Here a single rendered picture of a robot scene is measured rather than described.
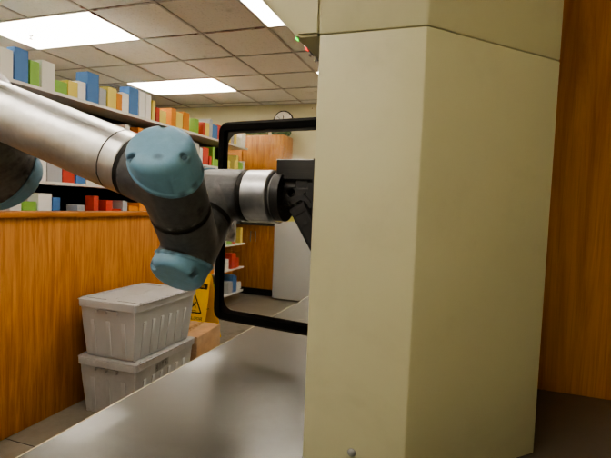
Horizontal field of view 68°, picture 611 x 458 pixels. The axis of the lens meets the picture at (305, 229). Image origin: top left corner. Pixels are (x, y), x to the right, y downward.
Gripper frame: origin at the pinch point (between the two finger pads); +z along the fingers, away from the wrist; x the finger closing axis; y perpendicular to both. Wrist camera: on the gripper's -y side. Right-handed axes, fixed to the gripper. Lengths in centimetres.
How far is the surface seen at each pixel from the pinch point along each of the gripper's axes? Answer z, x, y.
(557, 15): 14.1, -0.5, 24.0
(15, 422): -206, 105, -116
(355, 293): -4.9, -13.9, -8.1
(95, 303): -185, 136, -58
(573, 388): 23.6, 23.5, -26.9
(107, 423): -36.5, -14.4, -28.2
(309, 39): -11.5, -13.1, 18.9
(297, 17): -12.6, -14.1, 20.9
